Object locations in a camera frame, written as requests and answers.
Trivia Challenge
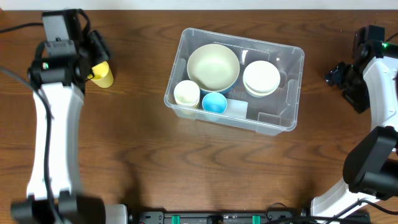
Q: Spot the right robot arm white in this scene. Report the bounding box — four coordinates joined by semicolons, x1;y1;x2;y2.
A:
309;56;397;223

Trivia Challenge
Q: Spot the clear plastic storage bin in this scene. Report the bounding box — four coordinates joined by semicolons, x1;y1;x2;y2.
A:
164;28;305;136

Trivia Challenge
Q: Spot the large beige bowl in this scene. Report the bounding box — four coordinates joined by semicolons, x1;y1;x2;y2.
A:
187;44;240;92

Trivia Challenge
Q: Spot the yellow bowl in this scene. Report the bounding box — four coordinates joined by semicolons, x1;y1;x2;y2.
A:
245;87;275;98

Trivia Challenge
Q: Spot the light blue cup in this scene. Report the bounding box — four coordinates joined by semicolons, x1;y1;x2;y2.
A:
201;92;228;122

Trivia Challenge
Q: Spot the white bowl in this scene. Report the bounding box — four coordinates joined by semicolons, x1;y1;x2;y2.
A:
243;60;280;93

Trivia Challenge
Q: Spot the yellow cup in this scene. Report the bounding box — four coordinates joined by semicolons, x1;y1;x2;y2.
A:
180;104;198;115
88;61;114;88

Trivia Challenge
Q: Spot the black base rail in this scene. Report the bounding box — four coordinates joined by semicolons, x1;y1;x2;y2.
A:
127;208;373;224

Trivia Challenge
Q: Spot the cream white cup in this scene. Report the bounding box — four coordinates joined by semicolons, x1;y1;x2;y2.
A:
174;80;200;106

